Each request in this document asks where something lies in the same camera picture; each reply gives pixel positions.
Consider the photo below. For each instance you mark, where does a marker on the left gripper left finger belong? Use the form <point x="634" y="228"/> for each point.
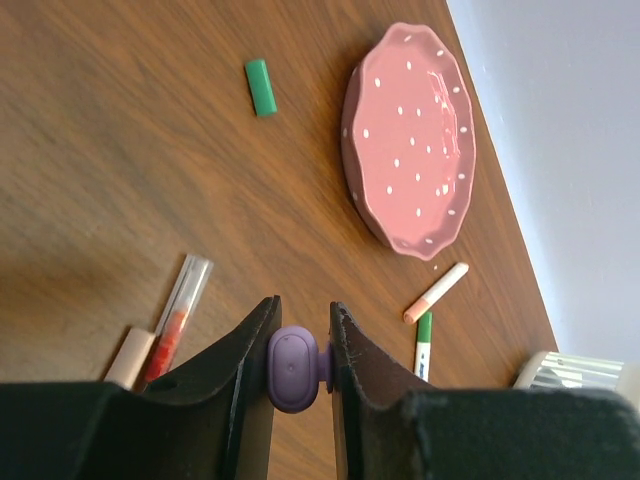
<point x="209" y="418"/>

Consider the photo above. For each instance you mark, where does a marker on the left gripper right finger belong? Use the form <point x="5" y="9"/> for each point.
<point x="389" y="424"/>

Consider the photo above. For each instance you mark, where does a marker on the purple highlighter cap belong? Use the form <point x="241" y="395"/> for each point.
<point x="295" y="369"/>

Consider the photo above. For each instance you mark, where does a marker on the green cap acrylic marker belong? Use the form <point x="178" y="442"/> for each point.
<point x="423" y="346"/>

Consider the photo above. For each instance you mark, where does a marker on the peach cap acrylic marker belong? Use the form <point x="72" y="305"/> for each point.
<point x="434" y="293"/>

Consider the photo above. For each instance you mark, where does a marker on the red clear pen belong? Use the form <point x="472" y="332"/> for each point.
<point x="179" y="309"/>

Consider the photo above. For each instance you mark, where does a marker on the orange tip white marker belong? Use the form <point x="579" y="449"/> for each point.
<point x="128" y="362"/>

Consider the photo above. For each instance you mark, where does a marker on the white plastic basket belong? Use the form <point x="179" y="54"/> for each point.
<point x="549" y="369"/>

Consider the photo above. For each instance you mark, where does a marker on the pink polka dot plate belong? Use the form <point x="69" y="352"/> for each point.
<point x="408" y="146"/>

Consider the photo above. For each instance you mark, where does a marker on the green marker cap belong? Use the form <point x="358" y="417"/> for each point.
<point x="261" y="89"/>

